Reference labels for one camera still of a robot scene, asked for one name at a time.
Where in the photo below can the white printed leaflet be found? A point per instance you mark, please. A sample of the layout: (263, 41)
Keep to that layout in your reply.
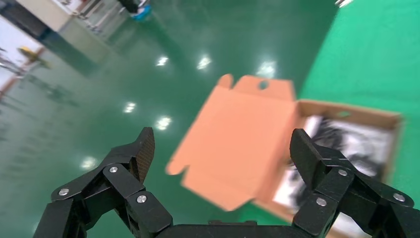
(370, 141)

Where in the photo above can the green cloth mat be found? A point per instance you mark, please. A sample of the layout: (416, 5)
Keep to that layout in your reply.
(361, 59)

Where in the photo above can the blue wheeled object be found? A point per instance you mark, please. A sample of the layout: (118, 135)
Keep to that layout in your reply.
(142, 11)

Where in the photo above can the brown cardboard box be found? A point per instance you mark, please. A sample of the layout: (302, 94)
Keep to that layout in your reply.
(239, 138)

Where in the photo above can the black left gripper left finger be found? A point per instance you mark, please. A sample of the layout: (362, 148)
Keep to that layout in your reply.
(115, 190)

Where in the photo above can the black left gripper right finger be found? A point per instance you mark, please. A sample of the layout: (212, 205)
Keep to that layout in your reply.
(341, 197)

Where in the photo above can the yellow blurry object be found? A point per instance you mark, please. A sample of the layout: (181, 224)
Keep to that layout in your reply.
(31, 54)

